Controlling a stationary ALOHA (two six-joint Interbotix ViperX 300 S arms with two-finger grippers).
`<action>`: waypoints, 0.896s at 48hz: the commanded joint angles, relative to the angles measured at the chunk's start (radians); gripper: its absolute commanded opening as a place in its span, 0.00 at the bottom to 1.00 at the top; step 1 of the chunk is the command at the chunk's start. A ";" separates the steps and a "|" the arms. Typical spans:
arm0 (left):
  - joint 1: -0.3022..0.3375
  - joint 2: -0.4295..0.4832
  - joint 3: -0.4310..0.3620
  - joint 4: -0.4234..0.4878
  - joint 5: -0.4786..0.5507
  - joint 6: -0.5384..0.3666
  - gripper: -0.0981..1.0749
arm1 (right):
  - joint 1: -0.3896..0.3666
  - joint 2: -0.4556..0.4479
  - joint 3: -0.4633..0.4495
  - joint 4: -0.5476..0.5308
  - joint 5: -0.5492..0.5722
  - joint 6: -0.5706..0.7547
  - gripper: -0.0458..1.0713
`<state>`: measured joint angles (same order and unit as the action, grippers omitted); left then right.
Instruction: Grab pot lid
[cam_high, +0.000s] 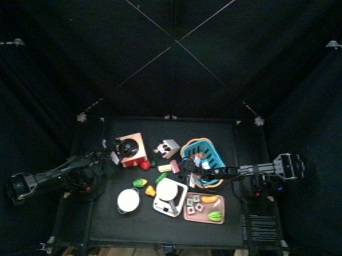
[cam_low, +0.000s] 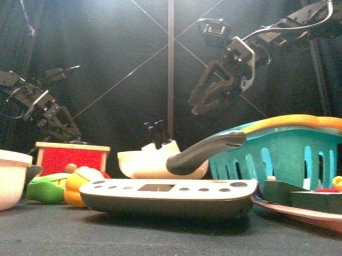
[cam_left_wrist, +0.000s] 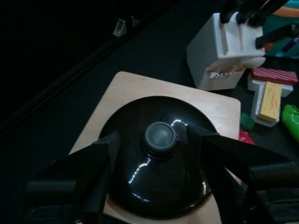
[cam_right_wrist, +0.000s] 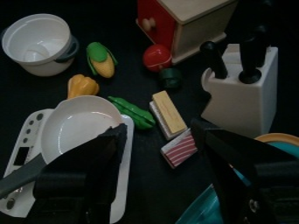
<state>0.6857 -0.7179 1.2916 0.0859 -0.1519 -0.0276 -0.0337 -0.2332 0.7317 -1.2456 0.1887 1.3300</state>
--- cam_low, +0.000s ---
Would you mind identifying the white toy pot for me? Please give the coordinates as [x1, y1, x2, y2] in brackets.
[0, 149, 44, 212]

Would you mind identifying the wooden box with red sides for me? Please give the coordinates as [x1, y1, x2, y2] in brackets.
[33, 141, 112, 178]

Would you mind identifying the black toy piece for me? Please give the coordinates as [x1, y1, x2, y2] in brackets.
[143, 119, 172, 150]

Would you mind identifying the orange toy pepper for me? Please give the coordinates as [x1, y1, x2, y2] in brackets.
[62, 163, 106, 209]

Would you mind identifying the green toy pepper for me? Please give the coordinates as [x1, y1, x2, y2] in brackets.
[25, 172, 72, 205]

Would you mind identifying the white toy bowl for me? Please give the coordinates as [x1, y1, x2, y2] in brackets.
[116, 139, 211, 180]

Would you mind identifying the teal basket with orange rim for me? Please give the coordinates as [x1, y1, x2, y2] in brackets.
[207, 114, 342, 196]

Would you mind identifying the toy sushi piece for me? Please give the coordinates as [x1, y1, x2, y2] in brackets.
[260, 179, 310, 206]
[289, 187, 342, 215]

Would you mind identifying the white toy kitchen scale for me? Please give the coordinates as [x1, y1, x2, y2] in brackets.
[78, 178, 260, 221]

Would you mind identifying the yellow toy banana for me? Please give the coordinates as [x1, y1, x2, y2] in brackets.
[330, 175, 342, 193]

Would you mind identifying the thin bracing cord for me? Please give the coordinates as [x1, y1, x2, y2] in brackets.
[72, 0, 225, 119]
[129, 0, 269, 118]

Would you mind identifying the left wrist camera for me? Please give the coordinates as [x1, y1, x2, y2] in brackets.
[41, 64, 82, 85]

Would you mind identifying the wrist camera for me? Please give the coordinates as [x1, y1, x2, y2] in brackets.
[41, 64, 82, 85]
[197, 17, 233, 48]

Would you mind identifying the grey frame pole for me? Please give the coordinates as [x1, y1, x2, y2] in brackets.
[167, 0, 175, 139]

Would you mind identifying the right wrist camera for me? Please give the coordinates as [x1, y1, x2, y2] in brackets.
[197, 17, 233, 48]

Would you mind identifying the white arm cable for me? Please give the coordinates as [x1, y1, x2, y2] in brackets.
[241, 0, 335, 43]

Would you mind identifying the dark grey pan handle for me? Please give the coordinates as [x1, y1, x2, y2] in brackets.
[165, 130, 248, 176]

